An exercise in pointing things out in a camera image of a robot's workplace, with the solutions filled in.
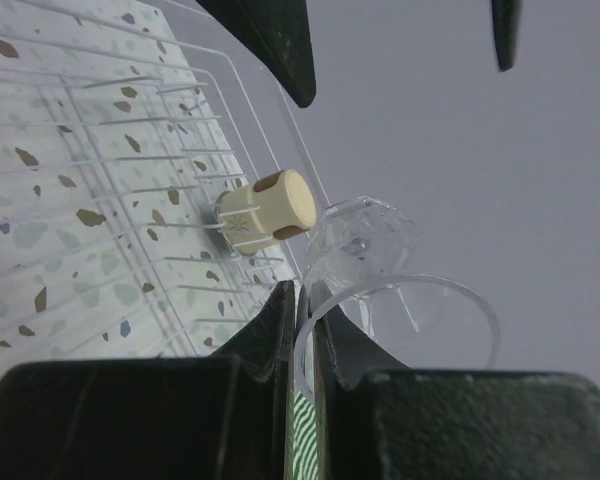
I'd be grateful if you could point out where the cream steel-lined cup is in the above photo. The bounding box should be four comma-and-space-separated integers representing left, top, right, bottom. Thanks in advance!
217, 169, 317, 256

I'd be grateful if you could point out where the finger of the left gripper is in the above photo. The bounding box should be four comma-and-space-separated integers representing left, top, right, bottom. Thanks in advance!
490, 0, 521, 72
199, 0, 316, 108

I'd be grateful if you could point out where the clear glass cup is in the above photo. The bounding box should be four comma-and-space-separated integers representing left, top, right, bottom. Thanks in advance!
294, 196, 500, 401

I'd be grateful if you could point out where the white wire dish rack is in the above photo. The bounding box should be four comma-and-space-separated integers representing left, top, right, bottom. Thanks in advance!
0, 1, 327, 378

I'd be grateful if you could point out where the green striped cloth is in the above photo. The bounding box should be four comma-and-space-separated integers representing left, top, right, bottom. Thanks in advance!
292, 393, 321, 480

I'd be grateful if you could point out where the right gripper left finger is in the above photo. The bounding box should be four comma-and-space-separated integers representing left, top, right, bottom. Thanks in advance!
0, 281, 296, 479

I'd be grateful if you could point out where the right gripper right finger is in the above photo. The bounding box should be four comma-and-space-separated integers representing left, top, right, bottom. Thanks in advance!
314, 309, 600, 479

